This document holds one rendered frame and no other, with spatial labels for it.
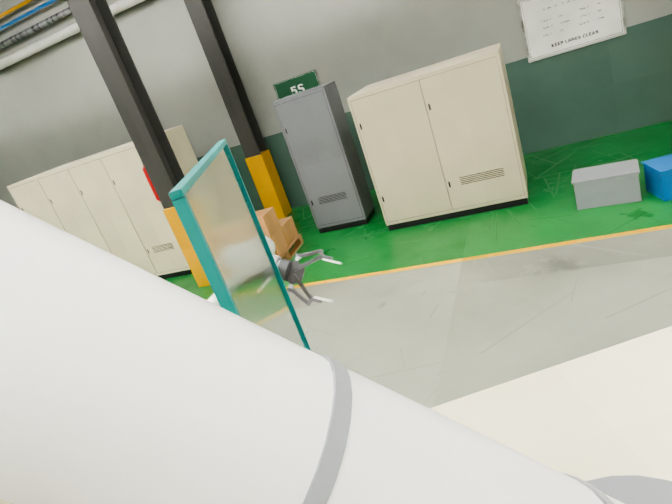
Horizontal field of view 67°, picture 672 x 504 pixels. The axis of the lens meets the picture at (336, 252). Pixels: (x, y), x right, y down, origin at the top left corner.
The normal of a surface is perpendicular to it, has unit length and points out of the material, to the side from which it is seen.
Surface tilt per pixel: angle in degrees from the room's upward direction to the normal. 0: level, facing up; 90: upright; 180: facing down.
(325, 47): 90
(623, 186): 90
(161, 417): 70
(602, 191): 90
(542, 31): 90
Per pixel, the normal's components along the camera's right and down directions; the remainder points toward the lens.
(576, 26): -0.29, 0.44
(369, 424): 0.52, -0.67
